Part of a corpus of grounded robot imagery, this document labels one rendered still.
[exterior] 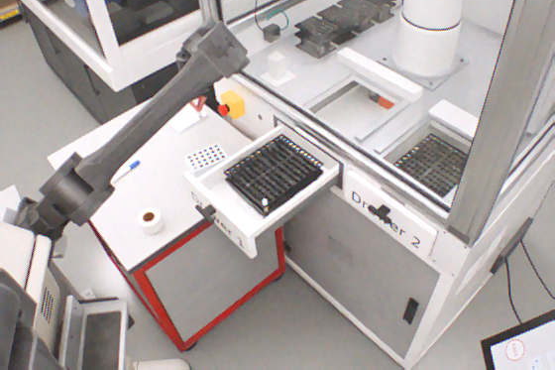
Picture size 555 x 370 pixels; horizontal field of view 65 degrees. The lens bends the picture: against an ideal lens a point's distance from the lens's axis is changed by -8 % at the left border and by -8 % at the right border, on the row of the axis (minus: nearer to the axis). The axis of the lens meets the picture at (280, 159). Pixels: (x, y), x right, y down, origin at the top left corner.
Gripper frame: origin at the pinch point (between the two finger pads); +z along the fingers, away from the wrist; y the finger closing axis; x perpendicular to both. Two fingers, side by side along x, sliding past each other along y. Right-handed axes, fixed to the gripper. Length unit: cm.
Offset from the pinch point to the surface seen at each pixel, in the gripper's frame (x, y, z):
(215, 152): -1.7, -2.3, 18.1
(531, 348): -24, -103, -9
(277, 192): -7.5, -35.1, 7.3
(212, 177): 5.0, -18.7, 9.7
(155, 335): 45, -12, 97
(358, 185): -26, -45, 6
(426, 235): -31, -67, 5
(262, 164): -9.6, -21.3, 10.3
